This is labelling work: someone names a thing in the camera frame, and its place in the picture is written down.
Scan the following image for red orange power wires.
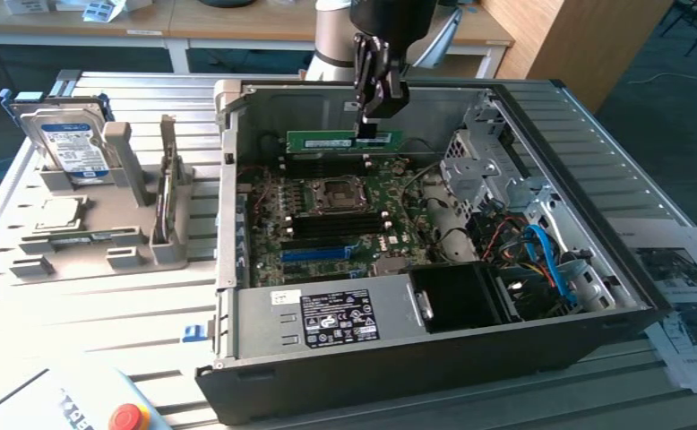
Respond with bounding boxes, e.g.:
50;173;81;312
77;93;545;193
476;216;551;275

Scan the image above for hard disk with blue rails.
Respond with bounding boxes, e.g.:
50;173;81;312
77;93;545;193
0;88;114;185

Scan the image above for metal CPU socket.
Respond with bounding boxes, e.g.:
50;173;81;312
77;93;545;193
302;175;369;213

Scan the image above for green motherboard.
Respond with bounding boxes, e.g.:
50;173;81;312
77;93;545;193
236;151;444;288

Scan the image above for white floor cable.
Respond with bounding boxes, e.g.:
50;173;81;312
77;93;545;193
630;70;694;87

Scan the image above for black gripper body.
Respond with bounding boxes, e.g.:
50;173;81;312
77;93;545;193
348;0;445;47

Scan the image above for black expansion slot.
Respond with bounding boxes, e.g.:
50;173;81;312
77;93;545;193
280;238;348;252

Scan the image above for wooden topped white desk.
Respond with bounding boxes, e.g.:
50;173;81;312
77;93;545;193
0;0;516;78

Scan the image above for metal disk bay cage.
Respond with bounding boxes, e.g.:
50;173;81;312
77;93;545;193
439;129;551;217

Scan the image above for grey parts rack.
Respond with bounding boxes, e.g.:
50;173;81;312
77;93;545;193
7;114;197;284

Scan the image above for graphics card with metal bracket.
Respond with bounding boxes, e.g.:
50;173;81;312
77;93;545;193
152;114;185;245

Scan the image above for black RAM slot bank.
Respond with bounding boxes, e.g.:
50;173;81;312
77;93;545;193
285;212;393;239
280;153;373;179

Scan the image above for blue SATA wire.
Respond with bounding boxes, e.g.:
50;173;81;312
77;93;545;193
521;223;580;311

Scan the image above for blue expansion slot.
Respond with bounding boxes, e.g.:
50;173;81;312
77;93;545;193
280;247;349;263

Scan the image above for silver CPU chip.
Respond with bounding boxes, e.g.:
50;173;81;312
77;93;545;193
31;196;89;232

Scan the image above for white cardboard box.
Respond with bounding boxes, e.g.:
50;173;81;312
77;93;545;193
2;0;57;15

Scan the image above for white teach pendant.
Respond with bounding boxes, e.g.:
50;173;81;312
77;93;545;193
0;357;158;430

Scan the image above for blue white packet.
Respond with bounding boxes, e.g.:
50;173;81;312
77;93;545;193
79;0;122;23

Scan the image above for black open PC case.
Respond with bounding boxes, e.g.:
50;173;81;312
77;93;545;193
193;78;675;426

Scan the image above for black fan shroud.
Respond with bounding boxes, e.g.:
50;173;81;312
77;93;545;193
408;262;527;335

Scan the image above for printed paper sheets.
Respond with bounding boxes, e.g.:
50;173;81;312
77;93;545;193
606;217;697;396

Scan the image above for grey power supply unit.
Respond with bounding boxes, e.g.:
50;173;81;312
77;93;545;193
233;274;431;360

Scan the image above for white wrapped cable bundle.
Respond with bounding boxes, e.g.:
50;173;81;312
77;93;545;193
427;182;481;264

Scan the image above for wooden cabinet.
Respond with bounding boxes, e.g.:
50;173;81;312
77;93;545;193
480;0;676;114

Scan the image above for blue case latch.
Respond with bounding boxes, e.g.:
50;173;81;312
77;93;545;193
181;325;214;344

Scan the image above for grey flat wire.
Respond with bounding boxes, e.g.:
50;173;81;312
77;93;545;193
560;252;595;280

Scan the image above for green RAM stick black label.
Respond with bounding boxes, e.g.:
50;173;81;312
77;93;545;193
285;129;404;155

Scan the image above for red emergency stop button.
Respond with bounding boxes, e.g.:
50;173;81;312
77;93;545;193
107;402;153;430

